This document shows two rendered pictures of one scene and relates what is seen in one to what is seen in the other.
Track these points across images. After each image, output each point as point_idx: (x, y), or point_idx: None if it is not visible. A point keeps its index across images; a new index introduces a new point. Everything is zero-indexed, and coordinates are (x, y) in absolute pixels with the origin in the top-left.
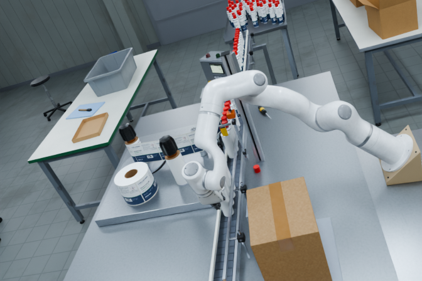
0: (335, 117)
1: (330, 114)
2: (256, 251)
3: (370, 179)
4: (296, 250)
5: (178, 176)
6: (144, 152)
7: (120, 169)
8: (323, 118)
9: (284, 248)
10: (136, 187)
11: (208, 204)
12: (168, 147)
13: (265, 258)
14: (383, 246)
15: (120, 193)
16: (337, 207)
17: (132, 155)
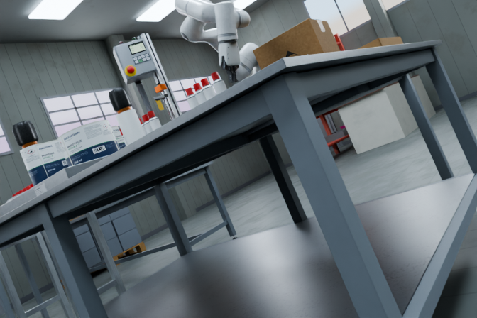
0: (255, 45)
1: (250, 45)
2: (312, 25)
3: None
4: (326, 33)
5: (140, 134)
6: (57, 155)
7: (13, 196)
8: (245, 52)
9: (321, 28)
10: (108, 128)
11: (231, 64)
12: (125, 94)
13: (318, 34)
14: None
15: (82, 146)
16: None
17: (37, 164)
